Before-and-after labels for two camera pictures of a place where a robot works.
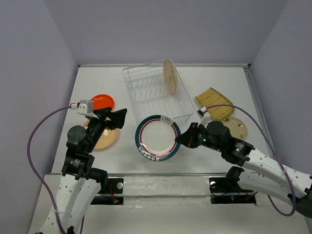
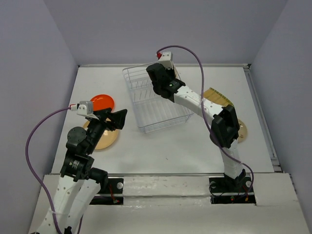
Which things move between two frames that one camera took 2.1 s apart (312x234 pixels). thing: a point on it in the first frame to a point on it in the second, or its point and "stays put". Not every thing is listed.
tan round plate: x=107 y=138 stays put
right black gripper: x=187 y=138 to x=171 y=70
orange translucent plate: x=103 y=101 stays put
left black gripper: x=117 y=117 stays put
